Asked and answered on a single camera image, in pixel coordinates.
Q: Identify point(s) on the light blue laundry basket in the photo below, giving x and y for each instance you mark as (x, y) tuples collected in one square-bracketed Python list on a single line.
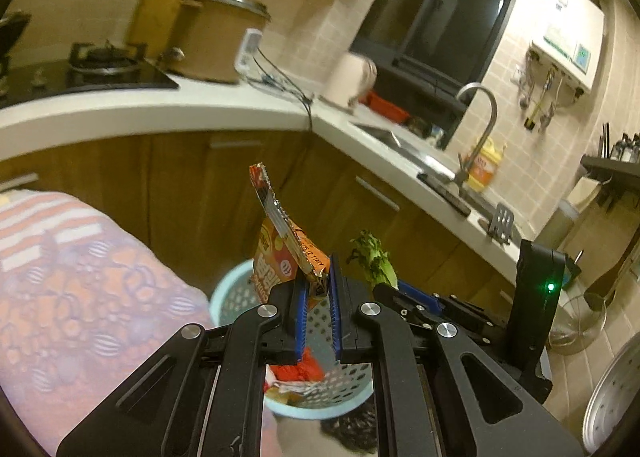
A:
[(343, 388)]

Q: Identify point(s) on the yellow detergent bottle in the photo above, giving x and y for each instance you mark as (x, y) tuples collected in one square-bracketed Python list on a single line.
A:
[(486, 165)]

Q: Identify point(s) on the orange snack wrapper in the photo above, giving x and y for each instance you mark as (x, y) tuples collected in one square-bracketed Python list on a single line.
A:
[(283, 248)]

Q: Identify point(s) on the green vegetable scraps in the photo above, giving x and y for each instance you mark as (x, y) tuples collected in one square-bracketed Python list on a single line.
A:
[(369, 254)]

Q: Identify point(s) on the red plastic bag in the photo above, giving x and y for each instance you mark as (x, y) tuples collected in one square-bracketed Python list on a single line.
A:
[(307, 369)]

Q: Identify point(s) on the red container on sill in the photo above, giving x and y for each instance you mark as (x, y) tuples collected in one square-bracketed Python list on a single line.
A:
[(385, 108)]

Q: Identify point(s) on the patterned orange tablecloth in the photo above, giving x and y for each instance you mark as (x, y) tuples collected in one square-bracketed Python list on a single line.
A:
[(83, 305)]

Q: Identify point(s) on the black wok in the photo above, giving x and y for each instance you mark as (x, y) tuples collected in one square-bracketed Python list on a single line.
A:
[(12, 26)]

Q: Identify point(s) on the metal wire strainer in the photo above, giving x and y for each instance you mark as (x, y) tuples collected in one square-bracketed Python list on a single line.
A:
[(577, 323)]

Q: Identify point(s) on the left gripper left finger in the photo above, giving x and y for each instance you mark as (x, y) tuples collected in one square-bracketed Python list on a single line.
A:
[(202, 392)]

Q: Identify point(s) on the black gas stove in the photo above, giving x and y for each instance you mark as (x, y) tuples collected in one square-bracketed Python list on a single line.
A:
[(87, 68)]

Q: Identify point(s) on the dark kitchen window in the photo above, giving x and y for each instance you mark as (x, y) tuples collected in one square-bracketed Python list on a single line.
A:
[(427, 50)]

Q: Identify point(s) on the white power meter plug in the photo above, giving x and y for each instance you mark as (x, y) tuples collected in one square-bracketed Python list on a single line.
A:
[(247, 50)]

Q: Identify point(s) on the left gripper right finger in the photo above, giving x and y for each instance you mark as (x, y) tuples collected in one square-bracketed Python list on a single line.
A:
[(436, 392)]

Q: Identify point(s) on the white electric kettle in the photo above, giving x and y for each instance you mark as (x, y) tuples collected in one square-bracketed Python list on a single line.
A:
[(352, 78)]

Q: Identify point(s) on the white water heater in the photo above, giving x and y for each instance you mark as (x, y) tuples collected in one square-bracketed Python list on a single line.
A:
[(568, 34)]

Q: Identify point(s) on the metal steamer tray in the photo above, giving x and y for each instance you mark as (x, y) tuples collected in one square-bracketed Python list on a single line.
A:
[(612, 398)]

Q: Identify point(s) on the brown rice cooker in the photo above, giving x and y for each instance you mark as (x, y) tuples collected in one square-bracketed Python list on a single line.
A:
[(206, 37)]

